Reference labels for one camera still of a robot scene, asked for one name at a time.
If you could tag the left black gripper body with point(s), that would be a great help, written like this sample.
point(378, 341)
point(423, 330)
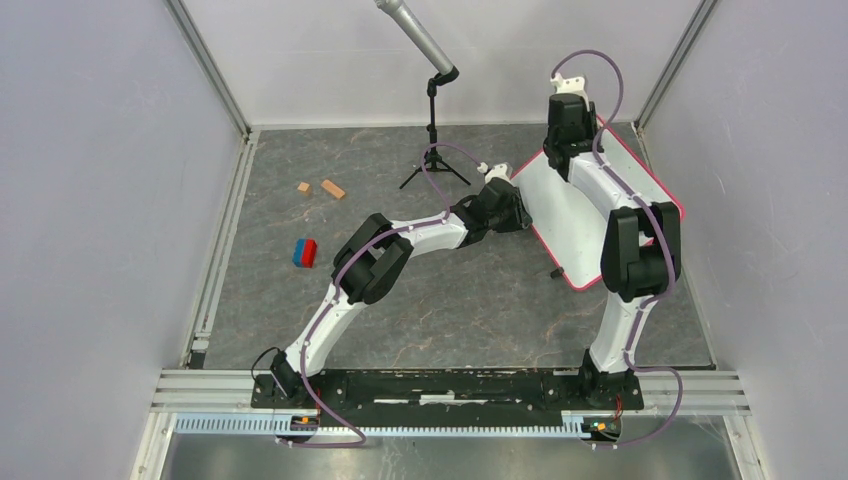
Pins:
point(509, 220)

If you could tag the pink framed whiteboard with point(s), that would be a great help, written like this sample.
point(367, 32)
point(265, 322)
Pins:
point(564, 219)

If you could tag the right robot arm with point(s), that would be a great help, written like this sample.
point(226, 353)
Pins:
point(639, 260)

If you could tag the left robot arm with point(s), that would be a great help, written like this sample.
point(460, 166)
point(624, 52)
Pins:
point(369, 264)

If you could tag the black tripod stand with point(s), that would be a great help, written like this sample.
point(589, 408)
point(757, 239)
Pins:
point(432, 159)

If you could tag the long wooden block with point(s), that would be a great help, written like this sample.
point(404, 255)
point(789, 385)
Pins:
point(333, 189)

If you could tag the small wooden cube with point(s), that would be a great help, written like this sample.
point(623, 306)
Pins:
point(304, 188)

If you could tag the red blue block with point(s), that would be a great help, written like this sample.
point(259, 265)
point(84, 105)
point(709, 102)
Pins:
point(304, 253)

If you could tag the silver microphone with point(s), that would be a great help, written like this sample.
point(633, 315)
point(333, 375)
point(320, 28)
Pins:
point(407, 21)

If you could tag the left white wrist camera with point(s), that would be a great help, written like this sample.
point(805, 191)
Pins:
point(500, 171)

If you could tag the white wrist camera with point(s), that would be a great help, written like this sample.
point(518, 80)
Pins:
point(573, 85)
point(500, 171)

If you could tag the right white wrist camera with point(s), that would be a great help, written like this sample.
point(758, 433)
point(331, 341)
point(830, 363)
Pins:
point(573, 85)

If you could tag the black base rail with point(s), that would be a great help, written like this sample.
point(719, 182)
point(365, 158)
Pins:
point(532, 397)

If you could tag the grey slotted cable duct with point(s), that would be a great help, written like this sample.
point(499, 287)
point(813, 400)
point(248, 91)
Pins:
point(289, 426)

